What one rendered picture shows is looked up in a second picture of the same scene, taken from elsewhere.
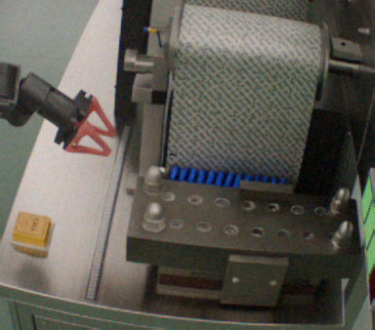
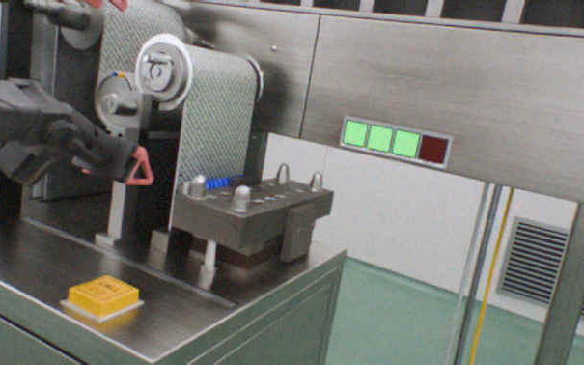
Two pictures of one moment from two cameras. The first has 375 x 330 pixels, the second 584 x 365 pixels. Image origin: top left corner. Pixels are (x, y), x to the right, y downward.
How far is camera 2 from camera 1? 1.06 m
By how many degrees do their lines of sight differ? 63
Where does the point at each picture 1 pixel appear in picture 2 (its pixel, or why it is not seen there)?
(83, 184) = (69, 256)
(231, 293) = (293, 246)
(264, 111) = (230, 122)
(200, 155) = (196, 170)
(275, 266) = (313, 208)
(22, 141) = not seen: outside the picture
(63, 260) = (166, 299)
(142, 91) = (132, 131)
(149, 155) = (130, 199)
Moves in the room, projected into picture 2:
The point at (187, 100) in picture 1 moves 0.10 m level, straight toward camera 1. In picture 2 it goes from (192, 120) to (233, 129)
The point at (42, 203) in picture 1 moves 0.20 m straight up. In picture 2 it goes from (64, 282) to (75, 160)
